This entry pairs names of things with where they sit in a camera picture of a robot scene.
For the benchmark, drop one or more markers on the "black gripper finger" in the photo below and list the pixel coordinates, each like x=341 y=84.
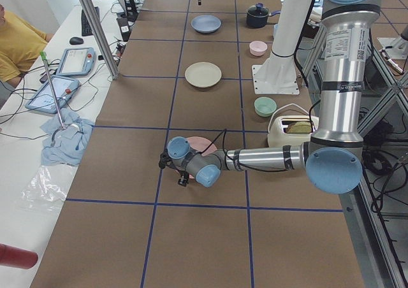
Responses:
x=183 y=180

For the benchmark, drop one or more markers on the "pink plate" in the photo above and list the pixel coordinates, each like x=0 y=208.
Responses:
x=201 y=144

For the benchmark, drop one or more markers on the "light blue plate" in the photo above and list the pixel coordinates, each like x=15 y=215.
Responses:
x=206 y=24

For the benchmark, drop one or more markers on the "glass pot lid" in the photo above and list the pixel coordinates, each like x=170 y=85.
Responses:
x=258 y=10

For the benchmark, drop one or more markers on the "dark blue pot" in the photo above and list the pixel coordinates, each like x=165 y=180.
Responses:
x=259 y=22

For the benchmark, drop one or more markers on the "pink bowl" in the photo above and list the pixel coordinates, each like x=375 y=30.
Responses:
x=258 y=48

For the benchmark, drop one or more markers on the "light blue cup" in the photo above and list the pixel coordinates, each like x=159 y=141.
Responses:
x=275 y=30

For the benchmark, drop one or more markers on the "cream white plate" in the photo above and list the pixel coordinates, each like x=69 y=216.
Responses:
x=203 y=74

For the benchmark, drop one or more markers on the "light blue cloth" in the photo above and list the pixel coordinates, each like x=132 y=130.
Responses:
x=65 y=146

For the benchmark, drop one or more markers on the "cream toaster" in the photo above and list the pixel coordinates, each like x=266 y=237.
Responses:
x=277 y=135

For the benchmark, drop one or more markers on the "green bowl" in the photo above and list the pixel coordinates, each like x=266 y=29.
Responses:
x=264 y=106

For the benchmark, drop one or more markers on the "black keyboard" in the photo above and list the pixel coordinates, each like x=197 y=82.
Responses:
x=86 y=29

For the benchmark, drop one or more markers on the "clear plastic bag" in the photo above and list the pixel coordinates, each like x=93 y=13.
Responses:
x=48 y=189

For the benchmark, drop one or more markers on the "bread slice in toaster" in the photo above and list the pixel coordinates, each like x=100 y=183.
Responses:
x=300 y=127

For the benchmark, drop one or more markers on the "upper teach pendant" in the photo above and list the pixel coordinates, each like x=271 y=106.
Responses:
x=76 y=62

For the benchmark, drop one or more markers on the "teach pendant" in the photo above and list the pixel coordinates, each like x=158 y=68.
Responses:
x=43 y=100
x=76 y=62

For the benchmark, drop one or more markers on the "lower teach pendant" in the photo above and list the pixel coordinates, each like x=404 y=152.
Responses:
x=43 y=100

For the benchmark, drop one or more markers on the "black computer mouse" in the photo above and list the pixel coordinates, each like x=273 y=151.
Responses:
x=76 y=41

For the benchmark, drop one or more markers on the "metal rod green tip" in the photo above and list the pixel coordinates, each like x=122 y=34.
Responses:
x=49 y=78

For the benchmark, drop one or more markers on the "red cylinder bottle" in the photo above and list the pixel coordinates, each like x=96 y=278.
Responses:
x=17 y=258

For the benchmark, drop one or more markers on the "person in yellow shirt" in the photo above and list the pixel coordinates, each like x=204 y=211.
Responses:
x=21 y=44

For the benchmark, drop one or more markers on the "aluminium frame post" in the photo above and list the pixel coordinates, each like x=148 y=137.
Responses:
x=100 y=37

